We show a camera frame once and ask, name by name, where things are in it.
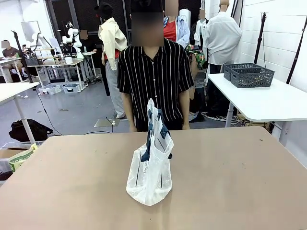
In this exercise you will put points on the person's left hand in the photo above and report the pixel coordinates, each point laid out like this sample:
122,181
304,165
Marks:
186,126

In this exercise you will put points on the person's right hand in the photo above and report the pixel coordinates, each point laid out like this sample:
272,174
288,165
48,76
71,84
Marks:
133,128

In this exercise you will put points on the white plastic shopping bag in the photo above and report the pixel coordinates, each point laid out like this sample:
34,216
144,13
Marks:
148,182

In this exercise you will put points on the dark grey plastic basket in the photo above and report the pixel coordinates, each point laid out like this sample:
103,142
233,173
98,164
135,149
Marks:
251,76
231,69

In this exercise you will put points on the person's right forearm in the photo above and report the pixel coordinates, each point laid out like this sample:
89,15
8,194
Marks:
129,115

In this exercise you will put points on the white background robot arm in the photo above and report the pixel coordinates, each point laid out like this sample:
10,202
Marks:
40,38
76,45

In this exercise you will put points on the person's left forearm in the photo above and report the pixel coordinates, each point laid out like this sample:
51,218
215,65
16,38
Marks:
186,115

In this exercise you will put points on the green and white paper bag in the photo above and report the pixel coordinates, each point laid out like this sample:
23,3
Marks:
20,159

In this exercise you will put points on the metal floor plate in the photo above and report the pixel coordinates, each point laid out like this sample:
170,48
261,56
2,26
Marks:
103,122

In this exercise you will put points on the person in black striped shirt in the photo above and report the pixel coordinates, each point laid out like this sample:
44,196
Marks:
156,79

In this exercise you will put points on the floral patterned garment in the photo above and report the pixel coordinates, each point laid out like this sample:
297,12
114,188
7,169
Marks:
197,57

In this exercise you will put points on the clear floor storage box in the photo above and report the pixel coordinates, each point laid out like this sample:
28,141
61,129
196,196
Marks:
71,88
50,89

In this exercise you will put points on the white side table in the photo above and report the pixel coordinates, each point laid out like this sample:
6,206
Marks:
263,103

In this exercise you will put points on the background workbench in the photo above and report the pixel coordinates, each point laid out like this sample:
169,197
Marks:
72,62

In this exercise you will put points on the mannequin with beige jacket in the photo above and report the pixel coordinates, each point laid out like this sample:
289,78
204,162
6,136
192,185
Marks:
110,38

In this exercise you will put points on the standing person in black clothes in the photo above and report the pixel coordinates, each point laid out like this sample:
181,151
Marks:
88,45

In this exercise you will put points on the figure in red shirt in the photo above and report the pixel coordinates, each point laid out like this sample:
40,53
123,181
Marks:
170,31

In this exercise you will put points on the mannequin with white shirt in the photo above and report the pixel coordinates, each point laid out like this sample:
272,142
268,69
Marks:
223,36

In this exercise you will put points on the mannequin in white coat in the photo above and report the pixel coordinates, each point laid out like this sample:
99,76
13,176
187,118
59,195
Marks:
200,28

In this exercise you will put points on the black backpack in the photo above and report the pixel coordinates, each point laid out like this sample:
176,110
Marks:
28,130

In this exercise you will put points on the white table with round leg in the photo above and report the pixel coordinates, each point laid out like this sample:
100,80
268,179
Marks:
14,89

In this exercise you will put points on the brown cardboard box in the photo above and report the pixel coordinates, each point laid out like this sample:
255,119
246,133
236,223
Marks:
9,153

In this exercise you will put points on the black tripod stand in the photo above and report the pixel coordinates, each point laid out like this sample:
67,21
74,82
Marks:
263,26

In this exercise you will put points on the black light stand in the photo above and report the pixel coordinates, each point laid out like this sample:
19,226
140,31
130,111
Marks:
22,57

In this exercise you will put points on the black slanted stand pole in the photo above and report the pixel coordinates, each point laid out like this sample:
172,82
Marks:
296,52

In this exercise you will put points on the clear plastic storage bin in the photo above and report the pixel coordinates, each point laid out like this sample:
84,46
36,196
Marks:
4,164

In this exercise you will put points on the white board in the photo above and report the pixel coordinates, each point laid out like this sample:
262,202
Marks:
30,28

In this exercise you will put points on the seated person in dark shirt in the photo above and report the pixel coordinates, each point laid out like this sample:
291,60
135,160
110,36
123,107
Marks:
10,52

